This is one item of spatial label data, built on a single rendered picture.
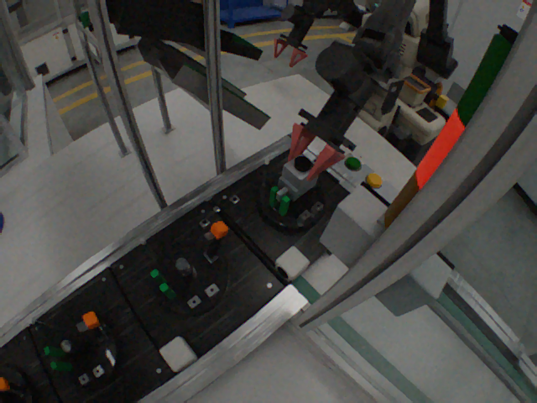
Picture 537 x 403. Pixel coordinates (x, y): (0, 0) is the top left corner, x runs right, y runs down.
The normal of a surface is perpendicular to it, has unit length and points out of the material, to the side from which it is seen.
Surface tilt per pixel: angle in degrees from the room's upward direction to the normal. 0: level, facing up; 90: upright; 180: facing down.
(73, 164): 0
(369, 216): 0
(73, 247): 0
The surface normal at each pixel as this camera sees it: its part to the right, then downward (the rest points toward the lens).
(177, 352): 0.07, -0.57
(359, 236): -0.74, 0.52
